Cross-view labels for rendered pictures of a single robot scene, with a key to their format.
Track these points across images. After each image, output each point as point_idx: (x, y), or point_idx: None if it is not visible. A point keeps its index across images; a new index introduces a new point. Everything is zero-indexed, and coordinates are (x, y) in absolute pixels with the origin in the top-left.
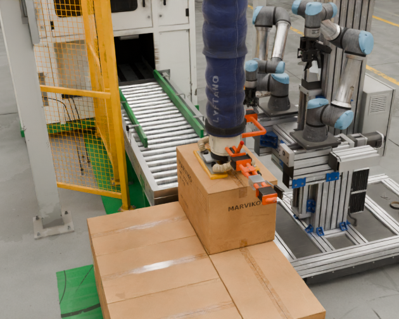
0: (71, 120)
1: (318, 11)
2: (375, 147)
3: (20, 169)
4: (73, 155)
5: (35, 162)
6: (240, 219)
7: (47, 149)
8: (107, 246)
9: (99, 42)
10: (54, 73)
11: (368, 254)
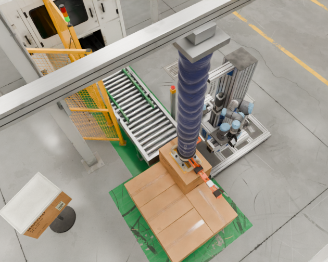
0: None
1: (239, 127)
2: (246, 128)
3: (55, 125)
4: (77, 107)
5: (80, 151)
6: (197, 182)
7: (85, 144)
8: (141, 200)
9: None
10: (72, 103)
11: (239, 157)
